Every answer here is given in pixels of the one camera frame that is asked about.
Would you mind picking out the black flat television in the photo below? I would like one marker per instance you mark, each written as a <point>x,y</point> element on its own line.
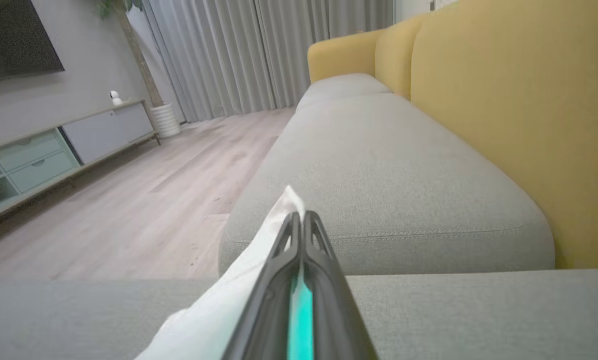
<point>13,35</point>

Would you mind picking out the small white security camera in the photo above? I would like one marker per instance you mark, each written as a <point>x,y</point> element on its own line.
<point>114,96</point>

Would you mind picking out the grey pleated curtain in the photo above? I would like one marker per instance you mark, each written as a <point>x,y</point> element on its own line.
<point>228,50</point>

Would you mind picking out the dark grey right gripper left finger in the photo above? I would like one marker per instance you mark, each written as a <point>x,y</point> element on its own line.
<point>268,310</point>

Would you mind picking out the white ribbed plant pot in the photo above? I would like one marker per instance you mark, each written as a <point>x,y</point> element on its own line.
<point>166,122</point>

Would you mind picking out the green potted tree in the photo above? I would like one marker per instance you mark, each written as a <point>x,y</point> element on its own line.
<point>137,55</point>

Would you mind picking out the white cloth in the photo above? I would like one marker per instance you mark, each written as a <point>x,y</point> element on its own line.
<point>218,310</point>

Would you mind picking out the short grey sofa seat cushion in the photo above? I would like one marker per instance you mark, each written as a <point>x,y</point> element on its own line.
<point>339,87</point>

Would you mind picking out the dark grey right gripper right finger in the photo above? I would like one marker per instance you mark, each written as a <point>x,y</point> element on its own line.
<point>334,310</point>

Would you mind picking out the long grey sofa seat cushion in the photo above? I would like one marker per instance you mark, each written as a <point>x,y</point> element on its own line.
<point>379,175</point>

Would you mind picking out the grey and mint TV cabinet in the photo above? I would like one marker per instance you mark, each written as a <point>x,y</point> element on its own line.
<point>103,132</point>

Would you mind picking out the grey and yellow sofa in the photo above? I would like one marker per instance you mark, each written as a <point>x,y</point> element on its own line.
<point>529,100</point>

